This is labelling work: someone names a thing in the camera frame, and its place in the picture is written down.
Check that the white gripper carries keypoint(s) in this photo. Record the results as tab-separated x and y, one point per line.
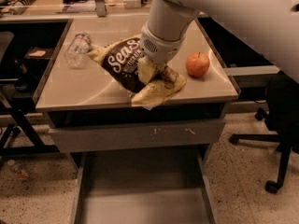
161	50

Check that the brown sea salt chip bag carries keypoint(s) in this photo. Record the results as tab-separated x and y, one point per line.
120	59

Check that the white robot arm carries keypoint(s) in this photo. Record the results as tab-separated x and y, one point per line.
270	27

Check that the closed top drawer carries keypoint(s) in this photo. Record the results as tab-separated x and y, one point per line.
137	135

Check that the grey drawer cabinet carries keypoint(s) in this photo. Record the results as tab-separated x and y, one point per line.
90	96

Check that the open middle drawer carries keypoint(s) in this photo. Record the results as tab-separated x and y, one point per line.
164	185

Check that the red apple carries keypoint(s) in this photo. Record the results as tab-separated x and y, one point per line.
197	64

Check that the clear plastic water bottle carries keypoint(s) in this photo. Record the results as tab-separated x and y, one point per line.
76	51

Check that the black office chair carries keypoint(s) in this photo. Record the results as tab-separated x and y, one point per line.
282	117

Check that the plastic bottle on floor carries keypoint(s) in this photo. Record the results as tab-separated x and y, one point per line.
18	170

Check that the black table frame left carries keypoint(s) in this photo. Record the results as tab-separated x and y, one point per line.
21	124

